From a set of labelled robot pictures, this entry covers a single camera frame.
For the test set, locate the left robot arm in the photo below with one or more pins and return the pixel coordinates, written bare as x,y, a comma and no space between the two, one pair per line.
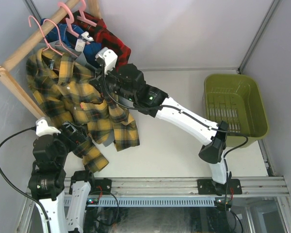
47,182

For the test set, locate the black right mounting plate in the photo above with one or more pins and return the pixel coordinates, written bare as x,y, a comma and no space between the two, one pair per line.
209,187

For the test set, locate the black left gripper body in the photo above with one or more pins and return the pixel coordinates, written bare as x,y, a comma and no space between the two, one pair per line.
74,138

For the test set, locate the green plastic basket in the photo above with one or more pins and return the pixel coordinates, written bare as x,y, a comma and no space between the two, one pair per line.
236,99

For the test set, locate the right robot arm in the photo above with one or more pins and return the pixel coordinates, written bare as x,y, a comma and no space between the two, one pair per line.
128,82

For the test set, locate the pink wire hanger grey shirt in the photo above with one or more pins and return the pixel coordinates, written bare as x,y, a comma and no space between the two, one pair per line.
66,37

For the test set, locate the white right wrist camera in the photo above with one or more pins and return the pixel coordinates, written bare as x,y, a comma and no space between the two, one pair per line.
107,58

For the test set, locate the black mounting plate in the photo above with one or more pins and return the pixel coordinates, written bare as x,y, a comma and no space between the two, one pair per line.
100,185
209,187

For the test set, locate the white paper price tag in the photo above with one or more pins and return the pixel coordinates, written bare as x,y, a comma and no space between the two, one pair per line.
80,44

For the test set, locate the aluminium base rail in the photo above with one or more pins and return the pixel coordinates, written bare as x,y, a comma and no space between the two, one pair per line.
187,187

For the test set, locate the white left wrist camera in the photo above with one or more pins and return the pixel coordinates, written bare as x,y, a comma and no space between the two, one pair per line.
43,128

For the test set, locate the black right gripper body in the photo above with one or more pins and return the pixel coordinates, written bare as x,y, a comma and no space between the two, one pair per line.
108,83

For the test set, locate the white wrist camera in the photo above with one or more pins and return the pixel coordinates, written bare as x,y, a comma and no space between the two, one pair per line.
107,58
43,128

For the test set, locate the yellow plaid shirt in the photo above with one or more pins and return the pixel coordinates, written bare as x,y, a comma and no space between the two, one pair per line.
62,90

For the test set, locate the red plaid shirt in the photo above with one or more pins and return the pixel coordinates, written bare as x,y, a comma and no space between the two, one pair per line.
102,35

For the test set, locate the blue plaid shirt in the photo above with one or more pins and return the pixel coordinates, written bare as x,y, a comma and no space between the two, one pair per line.
96,47

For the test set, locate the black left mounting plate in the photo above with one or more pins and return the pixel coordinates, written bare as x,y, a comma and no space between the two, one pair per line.
100,185

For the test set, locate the grey slotted cable duct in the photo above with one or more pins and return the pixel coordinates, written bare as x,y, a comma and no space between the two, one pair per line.
108,201

